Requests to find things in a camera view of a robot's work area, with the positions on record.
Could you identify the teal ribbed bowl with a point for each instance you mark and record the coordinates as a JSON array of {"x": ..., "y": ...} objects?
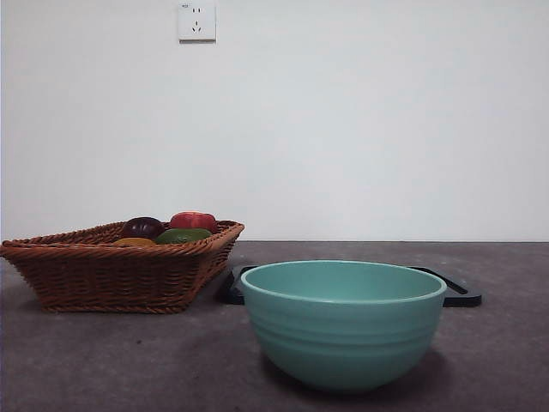
[{"x": 343, "y": 335}]

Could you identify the green lime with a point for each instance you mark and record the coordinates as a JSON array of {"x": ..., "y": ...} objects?
[{"x": 182, "y": 235}]

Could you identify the dark purple plum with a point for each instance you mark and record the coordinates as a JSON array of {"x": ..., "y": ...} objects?
[{"x": 141, "y": 227}]

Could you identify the red apple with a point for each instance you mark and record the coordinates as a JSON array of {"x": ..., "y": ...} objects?
[{"x": 193, "y": 220}]

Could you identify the brown wicker basket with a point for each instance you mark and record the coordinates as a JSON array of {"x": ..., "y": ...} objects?
[{"x": 111, "y": 279}]

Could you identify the dark rectangular tray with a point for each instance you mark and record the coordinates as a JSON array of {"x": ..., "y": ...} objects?
[{"x": 462, "y": 296}]

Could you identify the white wall socket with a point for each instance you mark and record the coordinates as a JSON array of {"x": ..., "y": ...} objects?
[{"x": 197, "y": 21}]

